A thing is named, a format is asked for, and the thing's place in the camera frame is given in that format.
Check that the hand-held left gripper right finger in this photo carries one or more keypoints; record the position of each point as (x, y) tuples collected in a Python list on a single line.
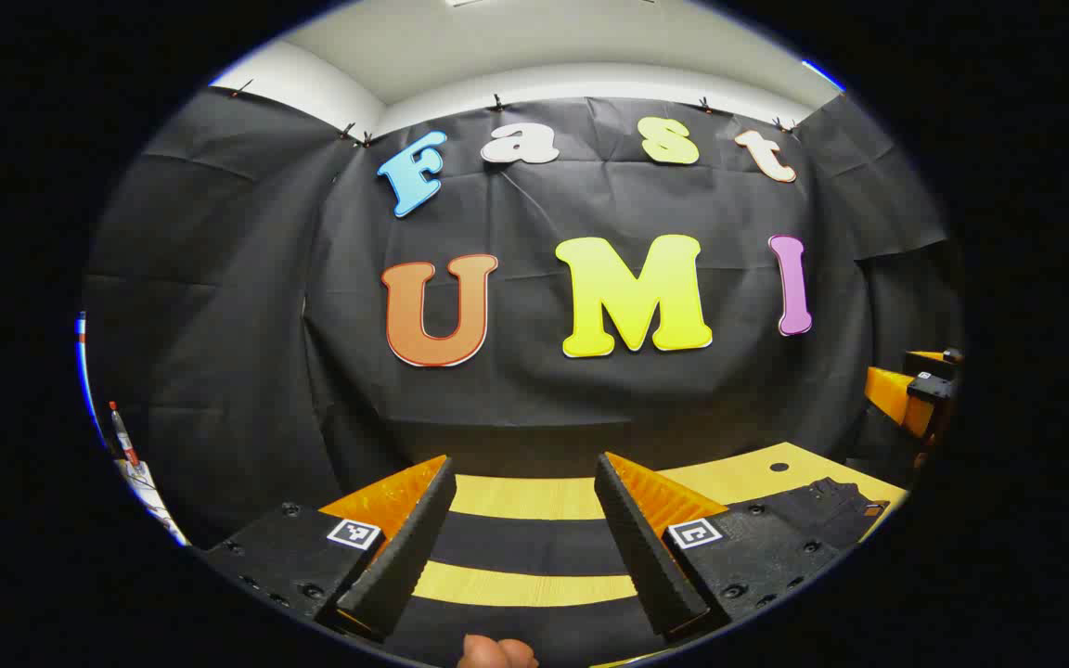
[(646, 557)]

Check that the dark grey jeans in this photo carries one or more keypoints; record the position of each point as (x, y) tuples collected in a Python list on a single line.
[(534, 540)]

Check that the white patterned sheet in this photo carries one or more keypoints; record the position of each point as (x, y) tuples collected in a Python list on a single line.
[(152, 496)]

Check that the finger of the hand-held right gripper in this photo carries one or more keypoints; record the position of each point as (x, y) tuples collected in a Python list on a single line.
[(892, 394), (932, 382)]

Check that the black backdrop cloth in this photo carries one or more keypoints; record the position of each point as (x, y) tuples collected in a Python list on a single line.
[(516, 408)]

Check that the row of black backdrop clips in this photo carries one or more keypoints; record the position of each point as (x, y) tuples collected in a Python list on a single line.
[(497, 102)]

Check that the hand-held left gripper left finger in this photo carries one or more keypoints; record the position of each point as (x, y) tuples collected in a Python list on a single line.
[(405, 547)]

